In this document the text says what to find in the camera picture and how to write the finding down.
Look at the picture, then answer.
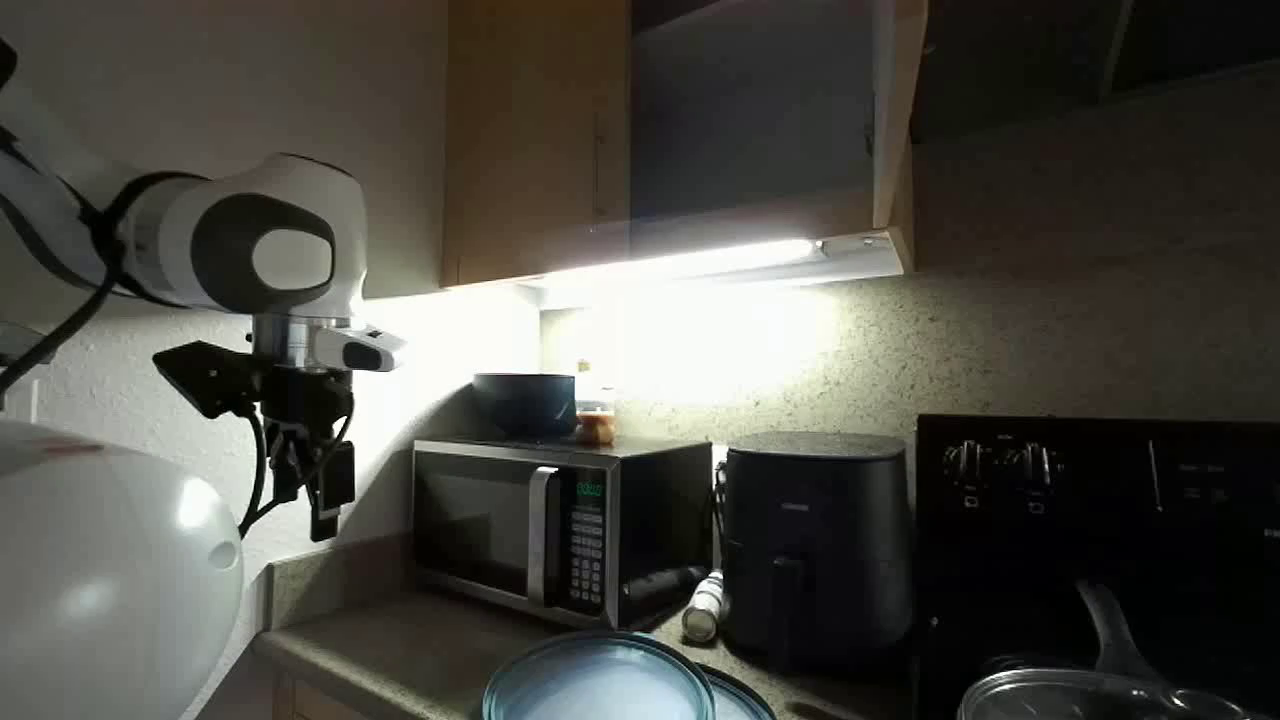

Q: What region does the jar with amber liquid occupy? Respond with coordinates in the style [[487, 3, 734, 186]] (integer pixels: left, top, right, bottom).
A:
[[574, 356, 620, 451]]

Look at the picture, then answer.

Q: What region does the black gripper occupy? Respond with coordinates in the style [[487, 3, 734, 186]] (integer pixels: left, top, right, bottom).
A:
[[256, 363, 366, 543]]

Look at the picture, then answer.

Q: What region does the under-cabinet strip light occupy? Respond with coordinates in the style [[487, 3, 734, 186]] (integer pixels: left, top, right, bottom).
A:
[[529, 227, 917, 314]]

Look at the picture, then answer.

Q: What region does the dark round bowl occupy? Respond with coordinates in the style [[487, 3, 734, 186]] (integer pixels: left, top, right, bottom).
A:
[[468, 367, 584, 443]]

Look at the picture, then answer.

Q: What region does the stainless steel microwave oven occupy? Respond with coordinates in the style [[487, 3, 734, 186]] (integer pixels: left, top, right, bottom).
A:
[[409, 435, 719, 635]]

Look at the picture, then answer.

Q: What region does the small pale grinder bottle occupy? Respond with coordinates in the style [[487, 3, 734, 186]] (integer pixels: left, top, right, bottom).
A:
[[679, 565, 734, 647]]

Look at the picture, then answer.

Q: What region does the black stove knob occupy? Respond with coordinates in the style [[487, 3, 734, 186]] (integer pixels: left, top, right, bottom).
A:
[[1012, 435, 1065, 515], [939, 435, 993, 513]]

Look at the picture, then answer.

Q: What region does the black air fryer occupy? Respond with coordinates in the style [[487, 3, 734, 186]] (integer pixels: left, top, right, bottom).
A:
[[717, 428, 922, 673]]

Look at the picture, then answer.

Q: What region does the dark cabinet above stove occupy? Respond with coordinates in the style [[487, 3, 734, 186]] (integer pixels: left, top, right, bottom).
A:
[[911, 0, 1280, 143]]

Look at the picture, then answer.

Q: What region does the light wooden cabinet door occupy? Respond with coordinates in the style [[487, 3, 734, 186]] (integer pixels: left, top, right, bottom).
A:
[[867, 0, 935, 278]]

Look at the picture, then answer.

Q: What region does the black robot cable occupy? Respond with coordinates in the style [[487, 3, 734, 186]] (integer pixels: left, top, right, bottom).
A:
[[0, 183, 273, 540]]

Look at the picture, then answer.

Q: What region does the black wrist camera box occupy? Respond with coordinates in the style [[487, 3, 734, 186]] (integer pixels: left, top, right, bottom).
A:
[[147, 336, 260, 420]]

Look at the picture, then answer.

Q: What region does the black kitchen stove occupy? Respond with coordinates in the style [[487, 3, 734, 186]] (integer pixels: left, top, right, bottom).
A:
[[911, 412, 1280, 720]]

